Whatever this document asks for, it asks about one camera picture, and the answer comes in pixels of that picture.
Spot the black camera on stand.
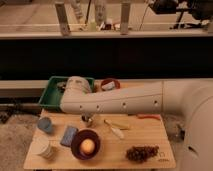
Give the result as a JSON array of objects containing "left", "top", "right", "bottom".
[{"left": 149, "top": 0, "right": 213, "bottom": 20}]

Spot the dark brown bowl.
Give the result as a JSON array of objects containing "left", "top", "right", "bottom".
[{"left": 71, "top": 129, "right": 100, "bottom": 160}]

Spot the green plastic tray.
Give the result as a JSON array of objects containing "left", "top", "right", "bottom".
[{"left": 39, "top": 76, "right": 94, "bottom": 112}]

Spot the orange ball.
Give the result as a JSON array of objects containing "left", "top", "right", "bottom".
[{"left": 80, "top": 139, "right": 95, "bottom": 155}]

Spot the bunch of dark grapes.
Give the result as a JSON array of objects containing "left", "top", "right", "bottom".
[{"left": 126, "top": 146, "right": 159, "bottom": 163}]

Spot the blue sponge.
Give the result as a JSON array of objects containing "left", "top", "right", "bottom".
[{"left": 60, "top": 126, "right": 78, "bottom": 147}]

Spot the small metal cup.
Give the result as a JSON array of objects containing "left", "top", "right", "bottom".
[{"left": 81, "top": 115, "right": 93, "bottom": 127}]

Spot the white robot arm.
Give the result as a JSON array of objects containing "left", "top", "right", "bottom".
[{"left": 60, "top": 76, "right": 213, "bottom": 171}]

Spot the white ribbed cup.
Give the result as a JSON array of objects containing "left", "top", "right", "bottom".
[{"left": 32, "top": 137, "right": 53, "bottom": 158}]

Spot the blue plastic cup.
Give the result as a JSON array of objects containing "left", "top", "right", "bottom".
[{"left": 37, "top": 117, "right": 53, "bottom": 134}]

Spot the grey tool in tray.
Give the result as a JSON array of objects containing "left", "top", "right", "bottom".
[{"left": 57, "top": 82, "right": 66, "bottom": 92}]

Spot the red bowl with cloth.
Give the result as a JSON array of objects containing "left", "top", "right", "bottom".
[{"left": 101, "top": 78, "right": 120, "bottom": 91}]

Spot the wooden spatula stick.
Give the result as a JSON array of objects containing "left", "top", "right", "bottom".
[{"left": 104, "top": 120, "right": 130, "bottom": 130}]

